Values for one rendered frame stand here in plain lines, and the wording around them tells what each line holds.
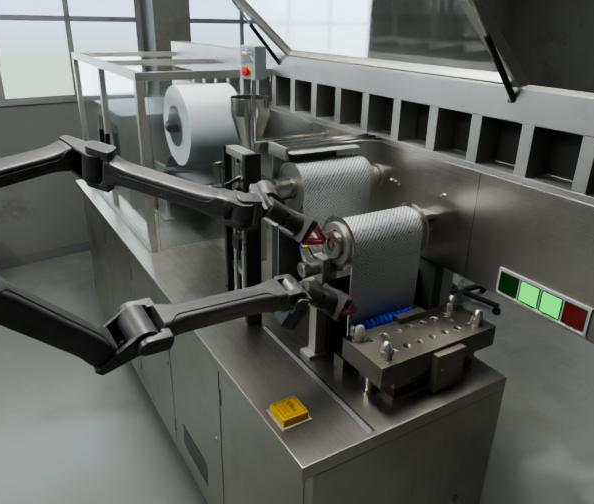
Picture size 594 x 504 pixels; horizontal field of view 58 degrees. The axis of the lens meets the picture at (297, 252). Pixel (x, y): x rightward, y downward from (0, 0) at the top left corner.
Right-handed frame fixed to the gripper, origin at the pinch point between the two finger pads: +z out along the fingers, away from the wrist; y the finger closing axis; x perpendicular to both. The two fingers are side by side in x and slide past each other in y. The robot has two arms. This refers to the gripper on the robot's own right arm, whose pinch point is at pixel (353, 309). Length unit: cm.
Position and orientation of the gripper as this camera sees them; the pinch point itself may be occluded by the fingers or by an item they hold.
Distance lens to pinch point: 146.3
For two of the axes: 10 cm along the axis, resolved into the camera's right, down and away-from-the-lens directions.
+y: 5.2, 3.6, -7.8
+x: 4.5, -8.9, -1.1
